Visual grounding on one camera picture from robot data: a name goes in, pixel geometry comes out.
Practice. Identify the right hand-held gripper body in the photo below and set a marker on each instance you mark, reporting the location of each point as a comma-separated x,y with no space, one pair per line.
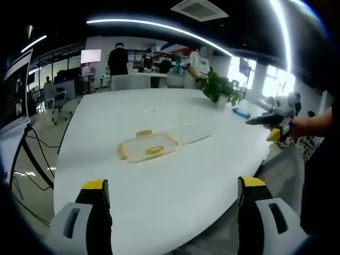
287,106

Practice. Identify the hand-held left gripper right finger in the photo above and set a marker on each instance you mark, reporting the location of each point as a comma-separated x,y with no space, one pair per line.
268,212

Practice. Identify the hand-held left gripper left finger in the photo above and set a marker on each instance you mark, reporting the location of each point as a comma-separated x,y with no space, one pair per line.
79,212

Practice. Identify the person's right hand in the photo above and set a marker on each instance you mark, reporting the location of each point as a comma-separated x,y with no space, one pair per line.
301,127

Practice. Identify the blue flat object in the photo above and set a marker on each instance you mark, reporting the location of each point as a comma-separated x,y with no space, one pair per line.
241,112

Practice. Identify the grey mesh chair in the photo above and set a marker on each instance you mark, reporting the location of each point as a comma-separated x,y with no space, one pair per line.
281,170

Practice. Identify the green potted plant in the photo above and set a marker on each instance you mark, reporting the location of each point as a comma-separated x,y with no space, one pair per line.
220,87

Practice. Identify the person's dark clothing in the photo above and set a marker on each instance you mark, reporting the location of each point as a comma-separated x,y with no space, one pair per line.
322,180

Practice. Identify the clear plastic lid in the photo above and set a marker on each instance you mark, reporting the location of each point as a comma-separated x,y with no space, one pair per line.
191,132

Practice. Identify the clear container with yellow clasps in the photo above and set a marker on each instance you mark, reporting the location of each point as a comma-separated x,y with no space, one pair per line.
148,146

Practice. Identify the grey office chair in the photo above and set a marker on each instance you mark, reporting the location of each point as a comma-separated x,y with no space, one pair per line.
57,101

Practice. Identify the ceiling air vent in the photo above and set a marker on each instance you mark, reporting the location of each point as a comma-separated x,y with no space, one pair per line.
199,9

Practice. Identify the long ceiling light strip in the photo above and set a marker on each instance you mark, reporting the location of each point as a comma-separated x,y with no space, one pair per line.
159,29

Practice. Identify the white chair back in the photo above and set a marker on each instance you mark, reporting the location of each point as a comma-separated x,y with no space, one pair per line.
130,82

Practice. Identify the open laptop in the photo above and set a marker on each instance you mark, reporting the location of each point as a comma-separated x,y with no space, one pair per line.
14,87

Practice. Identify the wall screen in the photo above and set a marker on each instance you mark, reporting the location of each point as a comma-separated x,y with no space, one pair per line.
91,56

